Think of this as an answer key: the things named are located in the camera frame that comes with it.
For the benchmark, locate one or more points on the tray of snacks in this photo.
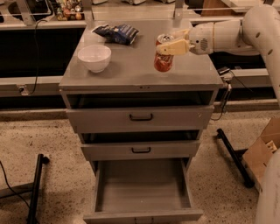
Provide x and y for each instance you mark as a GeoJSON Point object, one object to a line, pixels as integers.
{"type": "Point", "coordinates": [69, 10]}

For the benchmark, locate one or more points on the blue chip bag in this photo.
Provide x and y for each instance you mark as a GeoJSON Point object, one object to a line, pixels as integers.
{"type": "Point", "coordinates": [123, 34]}

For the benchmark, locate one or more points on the grey middle drawer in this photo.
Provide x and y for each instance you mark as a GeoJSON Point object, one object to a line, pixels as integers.
{"type": "Point", "coordinates": [122, 151]}

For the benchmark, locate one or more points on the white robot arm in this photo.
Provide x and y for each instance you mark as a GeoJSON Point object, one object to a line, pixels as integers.
{"type": "Point", "coordinates": [257, 33]}

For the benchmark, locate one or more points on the black middle drawer handle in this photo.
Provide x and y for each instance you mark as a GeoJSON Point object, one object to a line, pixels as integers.
{"type": "Point", "coordinates": [141, 150]}

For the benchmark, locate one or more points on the black drawer handle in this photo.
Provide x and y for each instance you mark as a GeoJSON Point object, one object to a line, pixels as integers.
{"type": "Point", "coordinates": [141, 150]}
{"type": "Point", "coordinates": [144, 118]}

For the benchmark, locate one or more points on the black metal leg right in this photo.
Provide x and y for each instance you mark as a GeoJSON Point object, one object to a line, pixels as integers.
{"type": "Point", "coordinates": [237, 158]}

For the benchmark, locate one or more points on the grey bottom drawer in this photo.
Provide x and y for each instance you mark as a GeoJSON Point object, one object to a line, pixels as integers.
{"type": "Point", "coordinates": [145, 191]}

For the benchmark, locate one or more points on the black metal leg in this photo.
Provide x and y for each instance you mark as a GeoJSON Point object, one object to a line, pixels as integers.
{"type": "Point", "coordinates": [237, 158]}
{"type": "Point", "coordinates": [41, 160]}

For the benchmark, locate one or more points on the white bowl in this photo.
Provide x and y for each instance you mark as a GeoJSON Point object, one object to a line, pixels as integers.
{"type": "Point", "coordinates": [95, 58]}

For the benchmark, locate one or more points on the black metal leg left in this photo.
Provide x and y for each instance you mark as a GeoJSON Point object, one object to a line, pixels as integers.
{"type": "Point", "coordinates": [41, 160]}

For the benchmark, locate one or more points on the black top drawer handle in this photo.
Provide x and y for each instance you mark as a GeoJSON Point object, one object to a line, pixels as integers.
{"type": "Point", "coordinates": [144, 118]}

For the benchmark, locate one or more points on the red coke can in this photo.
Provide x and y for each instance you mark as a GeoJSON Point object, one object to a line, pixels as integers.
{"type": "Point", "coordinates": [163, 63]}

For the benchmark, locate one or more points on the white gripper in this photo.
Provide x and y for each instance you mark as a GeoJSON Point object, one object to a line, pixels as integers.
{"type": "Point", "coordinates": [200, 39]}

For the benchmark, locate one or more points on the grey drawer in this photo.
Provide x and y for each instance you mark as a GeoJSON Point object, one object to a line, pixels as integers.
{"type": "Point", "coordinates": [145, 191]}
{"type": "Point", "coordinates": [104, 115]}
{"type": "Point", "coordinates": [122, 151]}

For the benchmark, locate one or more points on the grey top drawer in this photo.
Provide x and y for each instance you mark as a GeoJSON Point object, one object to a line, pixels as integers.
{"type": "Point", "coordinates": [104, 115]}

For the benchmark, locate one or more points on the grey drawer cabinet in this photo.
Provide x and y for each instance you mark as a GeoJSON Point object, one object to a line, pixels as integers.
{"type": "Point", "coordinates": [131, 73]}

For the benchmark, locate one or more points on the cardboard box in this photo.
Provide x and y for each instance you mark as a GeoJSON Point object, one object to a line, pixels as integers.
{"type": "Point", "coordinates": [258, 155]}

